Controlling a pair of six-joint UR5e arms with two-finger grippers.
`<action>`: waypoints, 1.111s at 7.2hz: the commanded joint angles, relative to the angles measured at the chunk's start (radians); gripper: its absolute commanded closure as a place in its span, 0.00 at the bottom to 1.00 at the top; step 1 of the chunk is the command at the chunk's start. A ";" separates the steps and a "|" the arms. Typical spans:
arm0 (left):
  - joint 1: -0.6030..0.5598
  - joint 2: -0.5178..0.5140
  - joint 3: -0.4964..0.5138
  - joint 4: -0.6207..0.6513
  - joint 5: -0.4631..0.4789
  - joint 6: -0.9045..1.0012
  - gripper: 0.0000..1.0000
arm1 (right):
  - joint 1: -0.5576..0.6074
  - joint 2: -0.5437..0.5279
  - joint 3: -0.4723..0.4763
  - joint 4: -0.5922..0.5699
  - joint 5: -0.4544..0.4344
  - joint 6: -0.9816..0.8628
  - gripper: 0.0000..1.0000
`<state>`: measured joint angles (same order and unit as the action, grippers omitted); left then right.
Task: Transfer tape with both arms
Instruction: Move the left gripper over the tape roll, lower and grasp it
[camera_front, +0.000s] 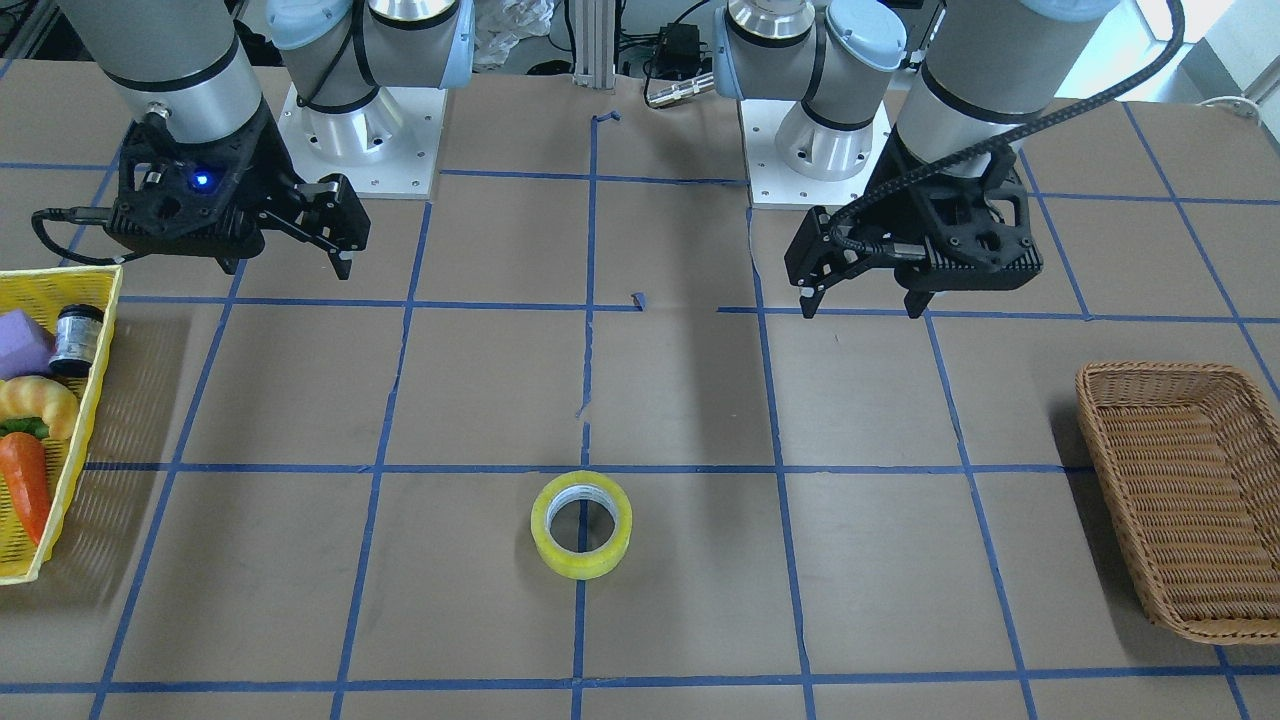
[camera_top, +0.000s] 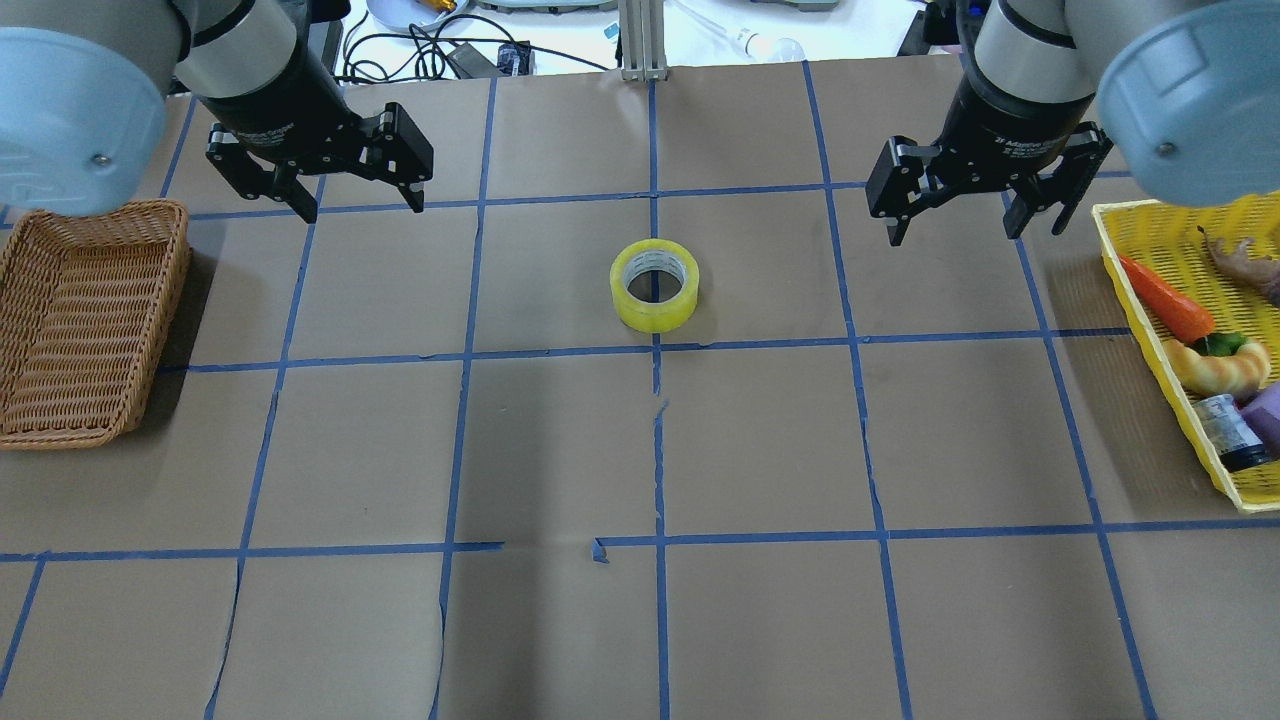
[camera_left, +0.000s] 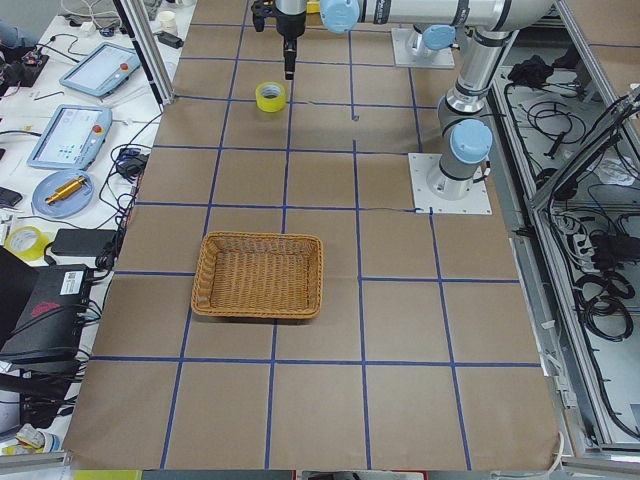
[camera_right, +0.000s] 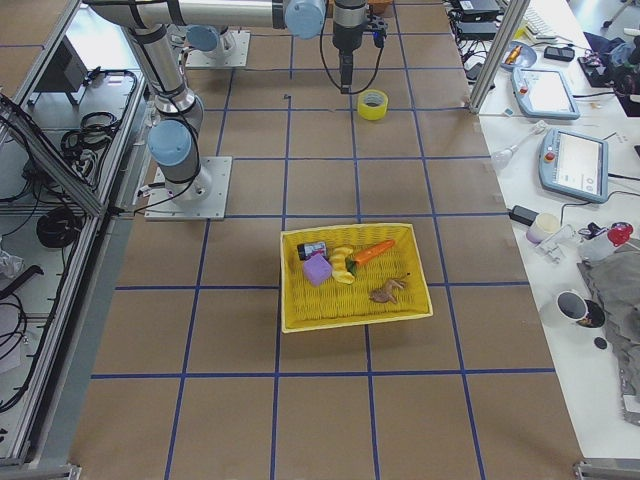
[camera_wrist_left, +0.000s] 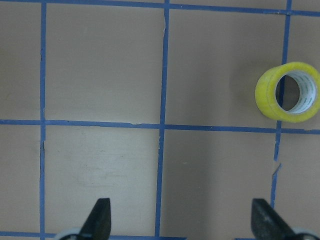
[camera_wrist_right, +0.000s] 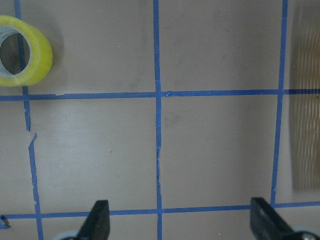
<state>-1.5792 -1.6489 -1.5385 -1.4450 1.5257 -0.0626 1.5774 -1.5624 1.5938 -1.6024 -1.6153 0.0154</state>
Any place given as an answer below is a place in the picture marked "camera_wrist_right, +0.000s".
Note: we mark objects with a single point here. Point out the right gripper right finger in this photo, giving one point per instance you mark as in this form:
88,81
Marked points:
267,224

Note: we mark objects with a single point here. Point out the yellow tape roll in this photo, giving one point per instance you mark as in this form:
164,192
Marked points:
40,53

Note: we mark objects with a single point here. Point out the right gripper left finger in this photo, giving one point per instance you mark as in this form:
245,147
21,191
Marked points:
95,227

